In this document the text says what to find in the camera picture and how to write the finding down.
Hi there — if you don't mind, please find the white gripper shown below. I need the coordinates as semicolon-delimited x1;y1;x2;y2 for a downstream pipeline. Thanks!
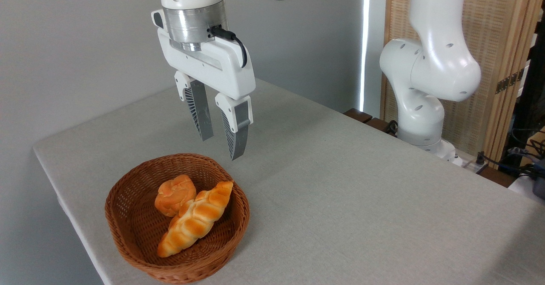
157;28;256;161

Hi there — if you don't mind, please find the round golden bread roll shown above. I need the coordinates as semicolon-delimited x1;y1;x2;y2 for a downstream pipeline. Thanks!
154;174;198;217

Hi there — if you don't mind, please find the long braided bread loaf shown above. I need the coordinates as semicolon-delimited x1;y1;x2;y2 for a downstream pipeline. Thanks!
157;181;234;258

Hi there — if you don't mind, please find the grey tablecloth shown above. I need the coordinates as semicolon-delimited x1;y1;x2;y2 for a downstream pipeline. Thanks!
33;78;545;285

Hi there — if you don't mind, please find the brown wicker basket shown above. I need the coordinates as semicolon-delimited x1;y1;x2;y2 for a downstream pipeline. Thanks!
105;153;250;284

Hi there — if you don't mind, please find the white vertical light strip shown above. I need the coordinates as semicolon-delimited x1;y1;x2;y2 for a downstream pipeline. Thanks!
359;0;371;112

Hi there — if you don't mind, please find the white power strip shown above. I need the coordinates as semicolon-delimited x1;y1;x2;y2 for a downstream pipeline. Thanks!
451;154;488;175

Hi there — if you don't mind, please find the metal screen hinge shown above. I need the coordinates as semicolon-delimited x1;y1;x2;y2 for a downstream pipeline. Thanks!
495;68;525;95

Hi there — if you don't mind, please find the black metal stand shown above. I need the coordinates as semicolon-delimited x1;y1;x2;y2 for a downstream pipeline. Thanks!
502;4;545;170

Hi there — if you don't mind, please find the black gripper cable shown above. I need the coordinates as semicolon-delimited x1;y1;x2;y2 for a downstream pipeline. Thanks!
209;25;248;69

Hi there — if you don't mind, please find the black cable bundle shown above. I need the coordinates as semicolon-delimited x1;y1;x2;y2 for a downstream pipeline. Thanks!
475;125;545;180

